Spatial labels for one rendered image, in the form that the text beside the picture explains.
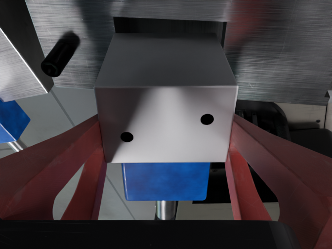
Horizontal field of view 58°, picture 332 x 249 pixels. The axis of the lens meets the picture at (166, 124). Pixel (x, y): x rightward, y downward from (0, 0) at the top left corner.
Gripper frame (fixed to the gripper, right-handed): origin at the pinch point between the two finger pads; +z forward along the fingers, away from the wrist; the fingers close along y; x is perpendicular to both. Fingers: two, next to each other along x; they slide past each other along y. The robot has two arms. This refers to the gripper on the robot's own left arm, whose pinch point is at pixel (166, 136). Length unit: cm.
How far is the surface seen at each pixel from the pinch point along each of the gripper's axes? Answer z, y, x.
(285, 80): 4.0, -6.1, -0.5
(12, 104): 12.0, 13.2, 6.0
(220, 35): 6.9, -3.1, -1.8
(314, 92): 3.8, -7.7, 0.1
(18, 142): 11.7, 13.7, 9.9
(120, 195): 124, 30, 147
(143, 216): 125, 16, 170
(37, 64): 11.0, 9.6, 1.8
